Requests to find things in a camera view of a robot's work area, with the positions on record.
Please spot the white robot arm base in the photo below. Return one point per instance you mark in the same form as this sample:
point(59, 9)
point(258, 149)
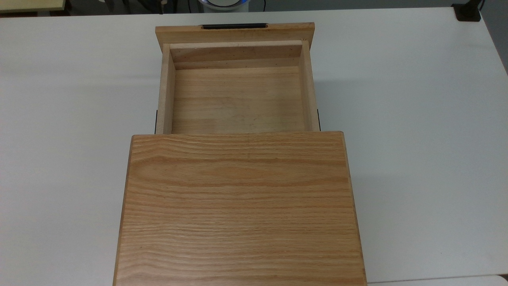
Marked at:
point(224, 3)

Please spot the wooden drawer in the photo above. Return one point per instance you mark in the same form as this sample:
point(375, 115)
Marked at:
point(238, 99)

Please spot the yellow board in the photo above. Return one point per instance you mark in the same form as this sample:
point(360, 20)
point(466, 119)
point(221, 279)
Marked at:
point(29, 4)

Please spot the wooden cabinet body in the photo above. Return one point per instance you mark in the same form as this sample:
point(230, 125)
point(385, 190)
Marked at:
point(242, 206)

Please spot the black table clamp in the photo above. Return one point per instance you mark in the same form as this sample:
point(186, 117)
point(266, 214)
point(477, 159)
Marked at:
point(467, 12)

